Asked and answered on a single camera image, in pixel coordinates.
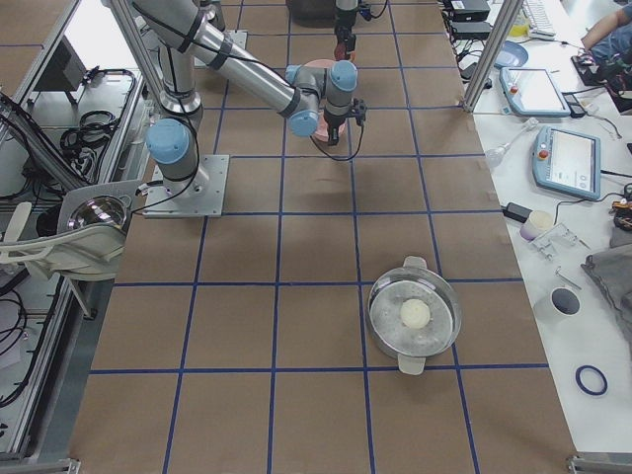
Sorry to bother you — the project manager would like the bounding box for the blue rubber ring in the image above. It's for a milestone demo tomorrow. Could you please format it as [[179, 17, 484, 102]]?
[[575, 364, 608, 396]]

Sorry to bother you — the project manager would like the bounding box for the dark grey rice cooker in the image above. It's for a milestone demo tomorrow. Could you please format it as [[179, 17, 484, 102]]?
[[285, 0, 336, 21]]

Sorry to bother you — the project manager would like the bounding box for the steel bowl on chair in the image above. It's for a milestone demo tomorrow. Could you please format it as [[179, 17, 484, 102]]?
[[66, 195, 128, 230]]

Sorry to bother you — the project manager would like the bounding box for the near blue teach pendant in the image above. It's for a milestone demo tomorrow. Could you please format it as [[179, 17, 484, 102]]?
[[531, 126, 601, 201]]

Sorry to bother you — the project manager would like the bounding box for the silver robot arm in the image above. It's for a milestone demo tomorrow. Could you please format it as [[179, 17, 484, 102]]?
[[334, 0, 371, 62], [131, 1, 366, 145]]

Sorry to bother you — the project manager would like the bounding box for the light blue plate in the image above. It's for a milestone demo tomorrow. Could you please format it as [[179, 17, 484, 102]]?
[[494, 40, 529, 69]]

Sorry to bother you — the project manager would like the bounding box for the grey cloth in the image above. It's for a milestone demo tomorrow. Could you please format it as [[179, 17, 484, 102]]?
[[582, 244, 631, 344]]

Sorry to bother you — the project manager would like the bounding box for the blue teach pendant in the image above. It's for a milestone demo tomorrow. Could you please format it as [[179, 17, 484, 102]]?
[[499, 67, 571, 118], [531, 126, 601, 201]]

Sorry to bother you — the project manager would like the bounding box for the aluminium frame post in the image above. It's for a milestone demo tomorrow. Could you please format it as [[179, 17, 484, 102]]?
[[462, 0, 522, 113]]

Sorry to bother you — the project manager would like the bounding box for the pink plate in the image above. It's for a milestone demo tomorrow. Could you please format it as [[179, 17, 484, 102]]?
[[304, 58, 336, 68]]

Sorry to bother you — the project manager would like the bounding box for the steel steamer pot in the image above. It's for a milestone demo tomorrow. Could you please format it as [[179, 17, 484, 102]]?
[[366, 256, 462, 375]]

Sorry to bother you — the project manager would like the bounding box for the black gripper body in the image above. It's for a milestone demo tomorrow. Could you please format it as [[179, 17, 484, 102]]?
[[324, 98, 367, 131], [334, 2, 370, 42]]

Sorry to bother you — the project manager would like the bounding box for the far blue teach pendant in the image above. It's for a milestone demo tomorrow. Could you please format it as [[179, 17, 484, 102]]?
[[499, 67, 571, 118]]

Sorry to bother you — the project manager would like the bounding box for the red apple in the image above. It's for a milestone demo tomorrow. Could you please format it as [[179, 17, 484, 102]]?
[[334, 42, 350, 61]]

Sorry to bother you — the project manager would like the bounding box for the white steamed bun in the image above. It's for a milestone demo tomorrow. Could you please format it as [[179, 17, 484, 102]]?
[[400, 298, 431, 329]]

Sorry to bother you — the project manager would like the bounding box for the black power adapter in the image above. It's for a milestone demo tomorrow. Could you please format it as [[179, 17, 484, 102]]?
[[502, 202, 532, 223]]

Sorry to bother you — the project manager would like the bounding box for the purple white cup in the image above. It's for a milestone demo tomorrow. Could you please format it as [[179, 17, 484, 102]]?
[[519, 210, 554, 241]]

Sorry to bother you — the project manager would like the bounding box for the small pink bowl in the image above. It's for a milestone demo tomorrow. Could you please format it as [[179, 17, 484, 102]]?
[[313, 110, 347, 144]]

